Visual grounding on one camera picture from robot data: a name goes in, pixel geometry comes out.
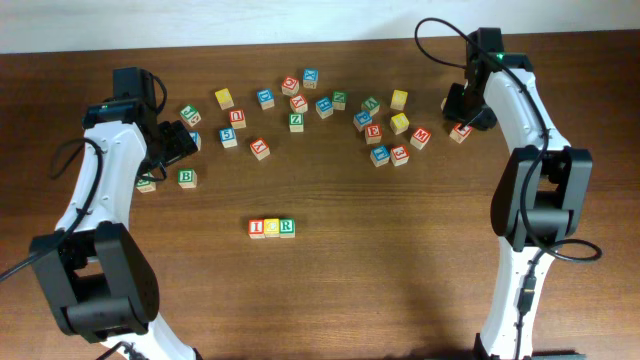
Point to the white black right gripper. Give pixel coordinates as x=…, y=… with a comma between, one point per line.
x=450, y=111

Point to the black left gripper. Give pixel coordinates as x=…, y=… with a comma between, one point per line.
x=181, y=143

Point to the red A block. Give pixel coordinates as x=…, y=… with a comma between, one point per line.
x=460, y=133

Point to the red I block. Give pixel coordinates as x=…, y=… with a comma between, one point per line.
x=256, y=228

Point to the yellow C block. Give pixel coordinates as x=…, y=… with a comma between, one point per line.
x=272, y=228

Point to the green R block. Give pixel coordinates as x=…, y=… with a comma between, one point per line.
x=287, y=228

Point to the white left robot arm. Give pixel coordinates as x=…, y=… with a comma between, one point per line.
x=96, y=280

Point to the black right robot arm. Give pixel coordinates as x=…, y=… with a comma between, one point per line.
x=538, y=202

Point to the blue block left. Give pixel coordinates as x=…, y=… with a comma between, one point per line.
x=196, y=139

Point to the green J block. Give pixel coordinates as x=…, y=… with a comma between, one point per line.
x=190, y=115

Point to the green b block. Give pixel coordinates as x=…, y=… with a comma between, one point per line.
x=187, y=178
x=145, y=183

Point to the blue 5 block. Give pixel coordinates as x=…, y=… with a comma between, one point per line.
x=228, y=137

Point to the red M block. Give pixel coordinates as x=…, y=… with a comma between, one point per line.
x=420, y=138

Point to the green B block far left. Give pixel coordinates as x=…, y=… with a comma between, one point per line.
x=145, y=183

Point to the yellow block upper right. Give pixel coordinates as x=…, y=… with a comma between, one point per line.
x=398, y=100

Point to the yellow block middle right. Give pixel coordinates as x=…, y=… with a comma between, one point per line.
x=399, y=123

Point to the yellow block upper left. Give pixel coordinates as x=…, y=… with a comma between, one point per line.
x=224, y=98

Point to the red U block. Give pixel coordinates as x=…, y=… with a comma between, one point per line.
x=237, y=119

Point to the red 3 block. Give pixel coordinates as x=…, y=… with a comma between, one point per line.
x=399, y=155

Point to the red K block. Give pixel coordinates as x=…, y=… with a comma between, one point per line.
x=260, y=148

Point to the green V block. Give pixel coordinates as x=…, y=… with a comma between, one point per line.
x=371, y=105

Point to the red E block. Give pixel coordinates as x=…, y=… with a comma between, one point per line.
x=373, y=134

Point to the blue T block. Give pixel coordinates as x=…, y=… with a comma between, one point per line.
x=380, y=156

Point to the blue P block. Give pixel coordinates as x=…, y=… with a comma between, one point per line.
x=361, y=120

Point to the blue D block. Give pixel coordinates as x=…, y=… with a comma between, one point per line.
x=266, y=99

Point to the green N block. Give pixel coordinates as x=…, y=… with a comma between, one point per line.
x=339, y=100

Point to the green Z block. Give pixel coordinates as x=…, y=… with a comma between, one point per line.
x=296, y=122

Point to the red O block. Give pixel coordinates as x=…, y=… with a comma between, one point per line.
x=290, y=86

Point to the red Y block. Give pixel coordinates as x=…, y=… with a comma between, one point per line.
x=299, y=104

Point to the blue H block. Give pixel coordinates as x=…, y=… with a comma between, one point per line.
x=324, y=107

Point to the blue X block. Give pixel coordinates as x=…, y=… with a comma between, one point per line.
x=310, y=78

